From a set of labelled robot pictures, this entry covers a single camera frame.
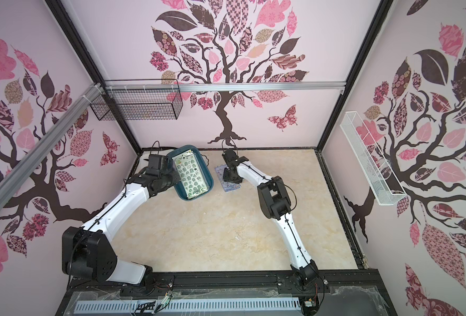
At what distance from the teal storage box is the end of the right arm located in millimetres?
92

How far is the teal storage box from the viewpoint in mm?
850

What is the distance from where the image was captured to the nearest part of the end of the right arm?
81 centimetres
